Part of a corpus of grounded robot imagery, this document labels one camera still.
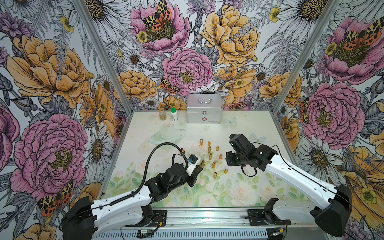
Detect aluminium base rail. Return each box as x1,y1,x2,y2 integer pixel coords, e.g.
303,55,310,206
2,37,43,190
98,206,334,240

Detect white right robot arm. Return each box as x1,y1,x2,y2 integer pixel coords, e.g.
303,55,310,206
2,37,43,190
226,134,352,238

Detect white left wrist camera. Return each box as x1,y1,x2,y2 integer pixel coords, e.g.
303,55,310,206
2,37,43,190
186,154,200,176

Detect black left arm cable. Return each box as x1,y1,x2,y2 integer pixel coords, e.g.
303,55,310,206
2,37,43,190
109,142,189,206

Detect silver aluminium first aid case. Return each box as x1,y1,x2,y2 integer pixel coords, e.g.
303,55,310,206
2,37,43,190
187,94,224,124

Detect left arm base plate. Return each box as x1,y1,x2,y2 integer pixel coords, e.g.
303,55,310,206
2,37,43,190
133,209,168,227

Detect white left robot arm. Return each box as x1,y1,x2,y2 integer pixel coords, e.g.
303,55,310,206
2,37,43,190
61,164,203,240

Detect white bottle green cap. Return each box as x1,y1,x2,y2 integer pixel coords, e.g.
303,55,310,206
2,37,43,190
171,108,179,122

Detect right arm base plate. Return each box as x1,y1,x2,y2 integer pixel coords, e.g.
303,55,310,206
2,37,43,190
246,209,292,226

